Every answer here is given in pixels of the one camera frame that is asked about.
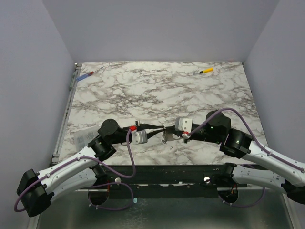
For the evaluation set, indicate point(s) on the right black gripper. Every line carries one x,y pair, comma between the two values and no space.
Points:
179,133

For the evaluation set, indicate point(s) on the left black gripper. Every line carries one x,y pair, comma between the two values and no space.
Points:
142,126

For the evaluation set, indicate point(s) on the metal carabiner with key rings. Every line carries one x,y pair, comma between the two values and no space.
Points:
167,136

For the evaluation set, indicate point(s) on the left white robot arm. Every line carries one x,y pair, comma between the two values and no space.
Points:
37,190

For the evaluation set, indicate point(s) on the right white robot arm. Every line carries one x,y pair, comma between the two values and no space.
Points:
279,172

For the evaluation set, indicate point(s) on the yellow screwdriver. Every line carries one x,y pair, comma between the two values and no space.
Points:
206,70

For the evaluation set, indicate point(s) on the blue red screwdriver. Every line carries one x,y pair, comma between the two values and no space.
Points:
84,76

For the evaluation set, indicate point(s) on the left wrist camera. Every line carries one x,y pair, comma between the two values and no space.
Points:
138,137

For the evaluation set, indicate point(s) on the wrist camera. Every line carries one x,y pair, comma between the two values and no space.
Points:
138,137
183,124

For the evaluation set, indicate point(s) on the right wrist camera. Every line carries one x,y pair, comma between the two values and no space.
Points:
183,124

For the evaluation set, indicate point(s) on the black mounting rail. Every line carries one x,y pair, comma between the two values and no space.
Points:
169,181

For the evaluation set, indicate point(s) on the aluminium side rail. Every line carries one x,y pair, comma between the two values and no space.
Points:
72,88

